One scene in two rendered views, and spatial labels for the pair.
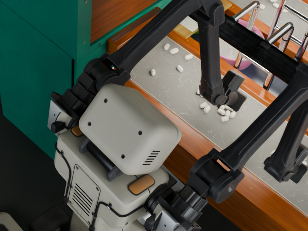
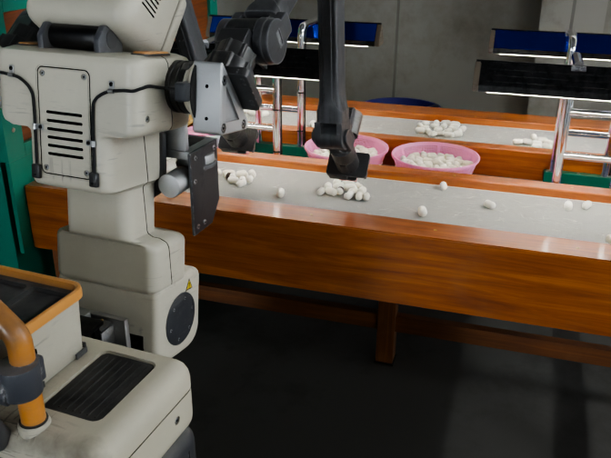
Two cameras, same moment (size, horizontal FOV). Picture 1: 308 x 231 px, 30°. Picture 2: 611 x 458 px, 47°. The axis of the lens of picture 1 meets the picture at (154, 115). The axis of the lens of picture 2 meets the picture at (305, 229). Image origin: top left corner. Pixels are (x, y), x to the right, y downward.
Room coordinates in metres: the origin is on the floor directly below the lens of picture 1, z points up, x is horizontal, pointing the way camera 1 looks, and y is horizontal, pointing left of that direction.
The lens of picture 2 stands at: (-0.41, 0.08, 1.43)
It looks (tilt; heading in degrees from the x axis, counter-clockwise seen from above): 24 degrees down; 343
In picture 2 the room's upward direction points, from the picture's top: straight up
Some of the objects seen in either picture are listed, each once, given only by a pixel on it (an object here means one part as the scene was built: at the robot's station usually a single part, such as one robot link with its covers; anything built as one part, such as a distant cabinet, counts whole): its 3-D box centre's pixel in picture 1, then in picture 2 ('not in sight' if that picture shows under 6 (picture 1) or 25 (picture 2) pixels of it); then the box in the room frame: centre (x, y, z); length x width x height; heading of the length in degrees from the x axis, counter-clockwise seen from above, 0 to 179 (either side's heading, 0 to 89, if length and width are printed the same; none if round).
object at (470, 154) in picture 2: not in sight; (434, 169); (1.46, -0.88, 0.72); 0.27 x 0.27 x 0.10
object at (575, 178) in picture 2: not in sight; (586, 108); (1.39, -1.35, 0.90); 0.20 x 0.19 x 0.45; 56
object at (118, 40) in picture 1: (137, 31); not in sight; (1.73, 0.13, 0.83); 0.30 x 0.06 x 0.07; 146
